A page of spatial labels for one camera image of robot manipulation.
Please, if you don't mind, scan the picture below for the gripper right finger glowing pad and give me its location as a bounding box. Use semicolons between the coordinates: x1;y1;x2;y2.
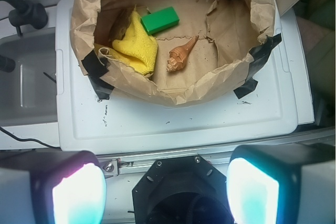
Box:
226;144;335;223

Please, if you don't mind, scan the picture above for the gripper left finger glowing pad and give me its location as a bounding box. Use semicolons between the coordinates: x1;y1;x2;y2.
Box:
1;150;107;223

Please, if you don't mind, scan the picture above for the brown spiral sea shell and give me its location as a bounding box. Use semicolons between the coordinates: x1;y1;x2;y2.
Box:
166;35;199;72

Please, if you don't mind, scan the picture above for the white plastic tray lid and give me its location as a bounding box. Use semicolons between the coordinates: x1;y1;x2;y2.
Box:
55;0;298;154

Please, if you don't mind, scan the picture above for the black tape strip left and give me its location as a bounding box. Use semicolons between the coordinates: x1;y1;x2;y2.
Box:
81;50;114;100

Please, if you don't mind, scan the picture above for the black tape strip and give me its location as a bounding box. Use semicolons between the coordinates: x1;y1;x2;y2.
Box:
234;33;282;99
81;50;114;100

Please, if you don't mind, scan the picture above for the black tape strip right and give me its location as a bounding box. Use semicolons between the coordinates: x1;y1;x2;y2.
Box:
234;33;282;99

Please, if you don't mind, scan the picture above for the yellow woven cloth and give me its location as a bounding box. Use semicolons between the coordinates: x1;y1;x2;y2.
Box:
111;10;158;76

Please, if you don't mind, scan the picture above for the brown sponge piece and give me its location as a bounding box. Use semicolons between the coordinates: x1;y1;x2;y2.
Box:
109;8;133;42

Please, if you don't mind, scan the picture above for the brown paper bag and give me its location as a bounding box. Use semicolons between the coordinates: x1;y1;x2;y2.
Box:
70;0;276;106

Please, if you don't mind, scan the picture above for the green rectangular block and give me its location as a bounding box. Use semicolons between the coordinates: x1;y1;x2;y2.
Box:
141;7;180;35

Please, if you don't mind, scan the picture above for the black cable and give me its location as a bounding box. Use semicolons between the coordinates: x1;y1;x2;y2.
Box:
0;126;60;148

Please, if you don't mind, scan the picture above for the aluminium rail with clamp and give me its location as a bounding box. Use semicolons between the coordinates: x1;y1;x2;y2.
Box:
98;127;335;178

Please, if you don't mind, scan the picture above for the black octagonal mount plate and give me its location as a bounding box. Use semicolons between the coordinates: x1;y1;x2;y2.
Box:
132;156;235;223

